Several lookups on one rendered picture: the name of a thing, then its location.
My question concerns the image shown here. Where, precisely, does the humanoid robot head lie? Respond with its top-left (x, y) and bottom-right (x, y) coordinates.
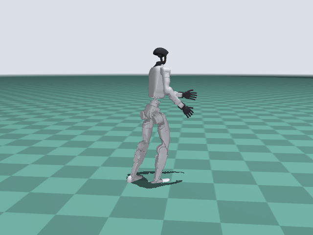
top-left (153, 47), bottom-right (169, 67)

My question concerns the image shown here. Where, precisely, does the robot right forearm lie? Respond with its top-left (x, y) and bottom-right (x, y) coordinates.
top-left (168, 87), bottom-right (184, 108)

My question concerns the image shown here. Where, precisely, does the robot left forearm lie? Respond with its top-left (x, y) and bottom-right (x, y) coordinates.
top-left (167, 91), bottom-right (182, 97)

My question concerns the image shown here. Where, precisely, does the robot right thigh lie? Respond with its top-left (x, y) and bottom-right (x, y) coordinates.
top-left (152, 111), bottom-right (170, 154)

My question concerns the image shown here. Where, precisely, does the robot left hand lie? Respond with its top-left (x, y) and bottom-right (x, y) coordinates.
top-left (178, 90), bottom-right (197, 100)

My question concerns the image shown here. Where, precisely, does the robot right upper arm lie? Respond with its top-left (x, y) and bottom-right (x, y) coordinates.
top-left (160, 67), bottom-right (171, 95)

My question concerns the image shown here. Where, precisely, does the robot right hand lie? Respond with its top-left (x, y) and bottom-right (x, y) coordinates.
top-left (178, 102), bottom-right (194, 118)

